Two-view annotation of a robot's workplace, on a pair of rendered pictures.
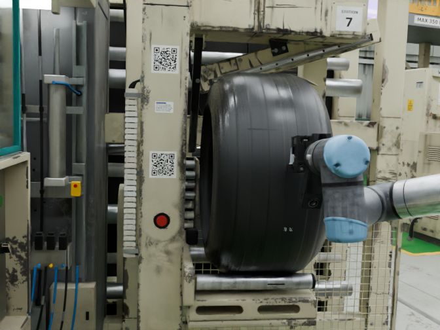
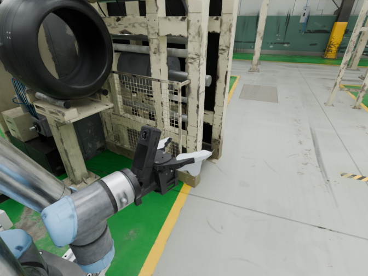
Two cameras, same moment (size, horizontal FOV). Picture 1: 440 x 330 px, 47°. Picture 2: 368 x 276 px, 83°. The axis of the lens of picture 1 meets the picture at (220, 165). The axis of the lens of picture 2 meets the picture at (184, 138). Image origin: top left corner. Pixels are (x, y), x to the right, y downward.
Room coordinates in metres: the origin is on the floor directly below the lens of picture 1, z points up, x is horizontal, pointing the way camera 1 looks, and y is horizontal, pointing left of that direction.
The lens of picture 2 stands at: (0.94, -1.56, 1.36)
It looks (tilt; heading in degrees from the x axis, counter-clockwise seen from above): 30 degrees down; 40
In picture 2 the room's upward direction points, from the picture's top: straight up
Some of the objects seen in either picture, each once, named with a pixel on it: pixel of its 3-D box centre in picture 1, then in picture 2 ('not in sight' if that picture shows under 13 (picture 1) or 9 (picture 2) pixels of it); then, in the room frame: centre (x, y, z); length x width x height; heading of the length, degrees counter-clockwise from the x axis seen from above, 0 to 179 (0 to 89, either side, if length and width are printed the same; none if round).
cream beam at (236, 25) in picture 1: (273, 18); not in sight; (1.82, -0.17, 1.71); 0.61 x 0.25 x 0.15; 97
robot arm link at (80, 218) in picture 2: not in sight; (80, 213); (1.01, -1.24, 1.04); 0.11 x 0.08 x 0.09; 175
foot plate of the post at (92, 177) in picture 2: not in sight; (79, 179); (1.46, 0.17, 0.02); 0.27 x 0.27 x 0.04; 7
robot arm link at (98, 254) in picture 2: not in sight; (89, 238); (1.02, -1.23, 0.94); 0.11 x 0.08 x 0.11; 85
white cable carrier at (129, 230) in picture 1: (132, 173); not in sight; (1.42, 0.25, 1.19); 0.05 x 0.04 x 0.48; 7
